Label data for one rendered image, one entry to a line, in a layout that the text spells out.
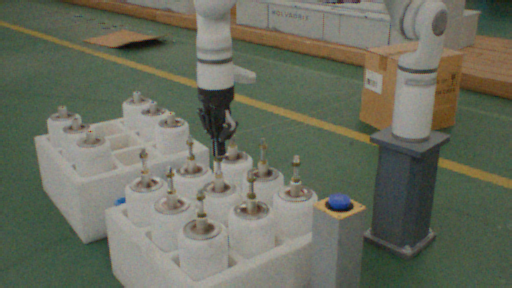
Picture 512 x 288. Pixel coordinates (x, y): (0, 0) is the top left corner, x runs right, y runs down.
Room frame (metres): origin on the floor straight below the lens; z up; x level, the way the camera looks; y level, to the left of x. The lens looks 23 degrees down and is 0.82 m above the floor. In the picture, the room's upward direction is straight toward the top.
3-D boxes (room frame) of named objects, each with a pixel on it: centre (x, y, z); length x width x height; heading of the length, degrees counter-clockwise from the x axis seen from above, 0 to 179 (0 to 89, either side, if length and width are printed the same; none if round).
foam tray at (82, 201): (1.52, 0.42, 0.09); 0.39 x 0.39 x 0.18; 35
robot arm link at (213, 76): (1.09, 0.07, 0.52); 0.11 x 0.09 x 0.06; 126
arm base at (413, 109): (1.27, -0.37, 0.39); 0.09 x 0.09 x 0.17; 46
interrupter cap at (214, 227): (0.92, 0.11, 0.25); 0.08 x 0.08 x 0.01
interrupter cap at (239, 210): (0.99, 0.02, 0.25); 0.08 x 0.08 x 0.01
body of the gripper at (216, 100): (1.08, 0.09, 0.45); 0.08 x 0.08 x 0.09
